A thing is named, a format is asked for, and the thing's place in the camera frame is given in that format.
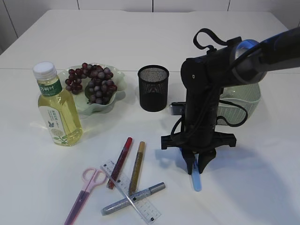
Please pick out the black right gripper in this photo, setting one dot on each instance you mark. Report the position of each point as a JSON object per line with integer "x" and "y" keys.
{"x": 205, "y": 139}

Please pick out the blue scissors with cover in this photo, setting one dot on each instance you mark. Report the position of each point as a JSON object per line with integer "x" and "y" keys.
{"x": 195, "y": 176}

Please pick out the pink scissors with cover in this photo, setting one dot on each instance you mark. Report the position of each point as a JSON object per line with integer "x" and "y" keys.
{"x": 92, "y": 177}

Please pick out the purple artificial grape bunch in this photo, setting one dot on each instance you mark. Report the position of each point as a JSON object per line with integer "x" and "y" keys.
{"x": 94, "y": 80}

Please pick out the yellow tea drink bottle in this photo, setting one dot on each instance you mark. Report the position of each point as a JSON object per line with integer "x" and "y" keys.
{"x": 57, "y": 106}

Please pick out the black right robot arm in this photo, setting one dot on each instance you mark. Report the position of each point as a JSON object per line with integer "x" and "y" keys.
{"x": 239, "y": 62}

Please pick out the gold glitter pen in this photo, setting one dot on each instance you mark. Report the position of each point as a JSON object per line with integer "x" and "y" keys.
{"x": 136, "y": 168}

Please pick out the red glitter pen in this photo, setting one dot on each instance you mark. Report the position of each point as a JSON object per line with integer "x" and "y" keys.
{"x": 120, "y": 162}

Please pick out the green woven plastic basket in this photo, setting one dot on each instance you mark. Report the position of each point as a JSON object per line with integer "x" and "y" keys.
{"x": 246, "y": 96}

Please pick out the black mesh pen holder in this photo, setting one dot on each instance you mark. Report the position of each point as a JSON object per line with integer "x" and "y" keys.
{"x": 153, "y": 87}

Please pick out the silver glitter pen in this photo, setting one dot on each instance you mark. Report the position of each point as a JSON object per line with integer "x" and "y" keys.
{"x": 114, "y": 207}

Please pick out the green scalloped plastic plate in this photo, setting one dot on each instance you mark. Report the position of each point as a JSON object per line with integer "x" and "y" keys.
{"x": 81, "y": 102}

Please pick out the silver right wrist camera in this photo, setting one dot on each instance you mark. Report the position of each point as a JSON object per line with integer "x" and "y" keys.
{"x": 177, "y": 108}

